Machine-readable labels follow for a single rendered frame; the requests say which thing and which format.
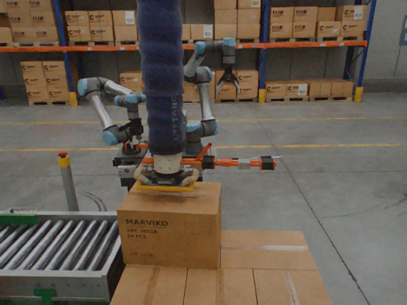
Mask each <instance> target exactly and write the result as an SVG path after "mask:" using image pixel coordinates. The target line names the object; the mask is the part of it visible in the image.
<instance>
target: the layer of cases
mask: <svg viewBox="0 0 407 305"><path fill-rule="evenodd" d="M110 305H332V302H331V300H330V298H329V295H328V292H327V290H326V288H325V286H324V283H323V280H322V278H321V276H320V273H319V272H318V270H317V267H316V265H315V262H314V260H313V258H312V255H311V253H310V251H309V248H308V245H307V243H306V241H305V238H304V236H303V233H302V232H301V231H268V230H223V229H222V230H221V239H220V268H219V257H218V264H217V270H216V269H198V268H180V267H170V266H152V265H143V264H126V266H125V269H124V271H123V274H122V276H121V279H120V282H119V284H118V286H117V289H116V292H115V293H114V296H113V299H112V301H111V304H110Z"/></svg>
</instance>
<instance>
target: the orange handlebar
mask: <svg viewBox="0 0 407 305"><path fill-rule="evenodd" d="M138 146H139V147H148V144H139V145H138ZM182 160H186V161H180V165H201V160H202V159H200V160H199V161H194V160H195V159H185V158H182ZM187 160H188V161H187ZM189 160H190V161H189ZM191 160H192V161H191ZM142 162H143V163H147V164H154V158H144V159H143V160H142ZM215 166H223V167H231V166H239V164H238V160H231V159H225V158H223V159H216V162H215ZM250 166H255V167H260V163H259V161H254V160H250Z"/></svg>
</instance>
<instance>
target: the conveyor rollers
mask: <svg viewBox="0 0 407 305"><path fill-rule="evenodd" d="M52 224H53V222H52V221H51V220H47V221H46V222H45V223H44V224H43V225H42V226H41V227H40V228H39V229H38V231H37V232H36V233H35V234H34V235H33V236H32V237H31V238H30V240H29V241H28V242H27V243H26V244H25V245H24V246H23V247H22V248H21V249H20V250H19V251H18V252H17V254H16V255H15V256H14V257H13V258H12V259H11V261H9V263H7V265H5V267H4V268H3V269H14V267H15V266H16V265H17V264H18V263H19V262H20V261H21V260H22V258H23V257H24V256H25V255H26V254H27V252H28V251H29V250H30V249H31V248H32V247H33V246H34V245H35V243H36V242H37V241H38V240H39V239H40V237H42V235H43V234H44V233H45V232H46V231H47V230H48V228H49V227H50V226H51V225H52ZM63 224H64V222H63V221H62V220H58V221H57V222H56V223H55V225H54V226H53V227H52V228H51V229H50V230H49V232H48V233H47V234H46V235H45V237H44V238H43V239H42V240H41V241H40V242H39V243H38V244H37V246H36V247H35V248H34V249H33V251H32V252H31V253H30V254H29V255H28V256H27V257H26V259H25V260H24V261H23V262H22V263H21V265H19V267H18V268H17V269H19V270H27V268H28V267H29V266H30V265H31V264H32V262H33V261H34V260H35V259H36V257H37V256H38V255H39V254H40V253H41V251H42V250H43V249H44V248H45V246H46V245H47V244H48V243H49V241H50V240H51V239H52V238H53V237H54V235H55V234H56V233H57V231H58V230H59V229H60V228H61V227H62V225H63ZM6 225H7V224H5V225H0V231H1V230H2V228H4V227H5V226H6ZM17 225H18V224H8V225H7V226H6V227H5V228H4V229H3V230H2V231H1V232H0V241H2V240H3V239H4V238H5V237H6V236H7V235H8V234H9V233H10V232H11V231H12V230H13V229H14V228H15V227H16V226H17ZM28 225H29V224H20V225H19V226H18V227H17V228H16V229H15V230H14V231H13V232H12V233H11V234H10V235H9V236H8V237H7V238H6V239H5V240H4V241H3V242H2V243H0V254H1V253H2V252H3V251H4V250H5V249H6V248H7V247H8V246H9V245H10V244H11V243H12V242H13V241H14V240H15V239H16V237H17V236H18V235H19V234H20V233H21V232H22V231H23V230H24V229H25V228H26V227H27V226H28ZM40 225H41V221H40V220H38V224H36V225H35V224H32V225H31V226H30V227H29V228H28V229H27V230H26V231H25V232H24V233H23V234H22V235H21V236H20V237H19V238H18V239H17V240H16V241H15V242H14V243H13V244H12V245H11V246H10V247H9V249H7V251H5V253H4V254H3V255H2V256H0V268H1V267H2V266H3V264H4V263H5V262H6V261H7V260H8V259H9V258H10V257H11V256H12V255H13V254H14V253H15V252H16V251H17V250H18V249H19V247H20V246H21V245H22V244H23V243H24V242H25V241H26V240H27V238H28V237H29V236H30V235H31V234H32V233H33V232H35V230H36V229H37V228H38V227H39V226H40ZM74 225H75V222H74V221H73V220H70V221H69V222H68V223H67V224H66V225H65V227H64V228H63V229H62V230H61V232H60V233H59V234H58V235H57V237H56V238H55V239H54V240H53V242H52V243H51V244H50V246H49V247H48V248H47V249H46V250H45V252H44V253H43V254H42V256H41V257H40V258H39V259H38V261H37V262H36V263H35V265H33V267H32V268H31V270H41V268H42V267H43V266H44V264H45V263H46V262H47V260H48V259H49V258H50V256H51V255H52V253H54V251H55V250H56V248H57V247H58V246H59V245H60V243H61V242H62V240H63V239H64V238H65V237H66V235H67V234H68V232H69V231H70V230H71V229H72V227H73V226H74ZM85 225H86V222H85V221H84V220H81V221H80V222H79V224H78V225H77V226H76V227H75V229H74V231H73V232H72V233H71V234H70V236H69V237H68V239H67V240H66V241H65V243H64V244H63V245H62V246H61V248H60V250H59V251H58V252H57V253H56V255H55V256H54V258H53V259H52V260H51V262H50V263H49V265H47V267H46V268H45V270H50V271H54V270H55V268H56V267H57V265H58V264H59V262H60V261H61V260H62V258H63V256H65V254H66V252H67V251H68V250H69V248H70V247H71V245H72V244H73V242H74V241H75V239H76V238H77V237H78V235H79V234H80V232H81V231H82V229H83V228H84V226H85ZM96 225H97V221H95V220H93V221H91V223H90V224H89V226H88V227H87V229H86V230H85V232H84V233H83V235H82V236H81V238H80V239H79V241H78V242H77V244H76V245H75V246H74V248H73V249H72V251H71V253H70V254H69V255H68V257H67V259H66V260H65V261H64V263H63V265H62V266H61V267H60V269H59V271H68V270H69V268H70V267H71V265H72V263H73V262H74V260H75V258H76V257H77V256H78V254H79V252H80V251H81V249H82V248H83V246H84V244H85V243H86V241H87V239H88V238H89V237H90V235H91V233H92V232H93V230H94V229H95V227H96ZM108 225H109V223H108V221H106V220H104V221H103V222H102V224H101V225H100V227H99V228H98V230H97V232H96V233H95V235H94V237H93V238H92V240H91V242H90V243H89V245H88V246H87V248H86V250H85V251H84V253H83V255H82V256H81V258H80V259H79V261H78V263H77V265H76V266H75V267H74V269H73V271H82V270H83V268H84V267H85V264H86V263H87V261H88V259H89V258H90V256H91V254H92V252H93V251H94V249H95V247H96V246H97V244H98V242H99V240H100V239H101V237H102V235H103V234H104V231H105V230H106V228H107V226H108ZM118 228H119V227H118V221H117V220H116V221H114V223H113V225H112V226H111V228H110V230H109V232H108V234H107V236H106V237H105V238H104V241H103V242H102V244H101V246H100V247H99V249H98V251H97V253H96V254H95V257H94V258H93V260H92V262H91V264H90V265H89V268H88V270H87V271H96V269H97V267H98V265H99V264H100V262H101V260H102V258H103V256H104V254H105V252H106V250H107V248H108V246H109V244H110V242H111V240H112V239H113V236H114V234H115V232H116V230H117V229H118ZM119 238H120V234H119V235H118V237H117V239H116V241H115V243H114V245H113V247H112V249H111V251H110V253H109V256H108V258H107V260H106V262H105V264H104V266H103V268H102V270H101V271H103V270H104V268H105V266H106V264H107V262H108V260H109V258H110V256H111V254H112V252H113V250H114V248H115V246H116V244H117V242H118V240H119Z"/></svg>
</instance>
